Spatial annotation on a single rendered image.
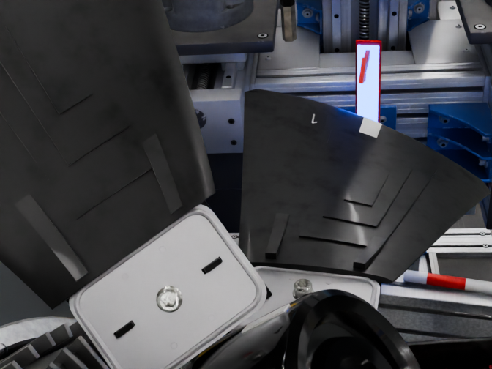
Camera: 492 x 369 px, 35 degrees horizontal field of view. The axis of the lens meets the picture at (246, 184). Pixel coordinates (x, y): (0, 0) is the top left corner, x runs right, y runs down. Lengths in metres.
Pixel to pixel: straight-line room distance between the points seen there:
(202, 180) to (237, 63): 0.77
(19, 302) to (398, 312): 0.87
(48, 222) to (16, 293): 1.19
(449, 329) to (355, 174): 0.42
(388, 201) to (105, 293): 0.25
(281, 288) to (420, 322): 0.50
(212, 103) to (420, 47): 0.38
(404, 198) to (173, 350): 0.25
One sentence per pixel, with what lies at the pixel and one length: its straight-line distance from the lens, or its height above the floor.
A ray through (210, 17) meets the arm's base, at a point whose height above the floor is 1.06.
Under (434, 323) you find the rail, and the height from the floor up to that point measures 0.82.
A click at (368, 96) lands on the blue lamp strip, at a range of 0.79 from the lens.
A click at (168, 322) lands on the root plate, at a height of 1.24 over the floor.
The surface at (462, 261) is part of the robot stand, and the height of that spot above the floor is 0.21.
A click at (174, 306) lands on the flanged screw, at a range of 0.40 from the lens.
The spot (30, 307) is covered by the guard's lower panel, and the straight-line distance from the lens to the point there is 1.66.
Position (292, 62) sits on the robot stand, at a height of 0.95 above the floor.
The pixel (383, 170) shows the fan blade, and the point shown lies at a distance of 0.63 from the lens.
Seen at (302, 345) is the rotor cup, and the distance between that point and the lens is 0.37.
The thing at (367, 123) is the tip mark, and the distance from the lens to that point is 0.70.
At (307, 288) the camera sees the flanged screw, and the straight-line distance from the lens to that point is 0.48.
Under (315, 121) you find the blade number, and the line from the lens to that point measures 0.67.
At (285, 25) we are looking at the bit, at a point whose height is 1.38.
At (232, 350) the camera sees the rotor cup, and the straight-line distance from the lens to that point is 0.39.
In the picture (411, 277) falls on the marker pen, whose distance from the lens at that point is 0.97.
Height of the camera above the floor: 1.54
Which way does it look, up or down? 37 degrees down
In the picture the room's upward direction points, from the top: 6 degrees counter-clockwise
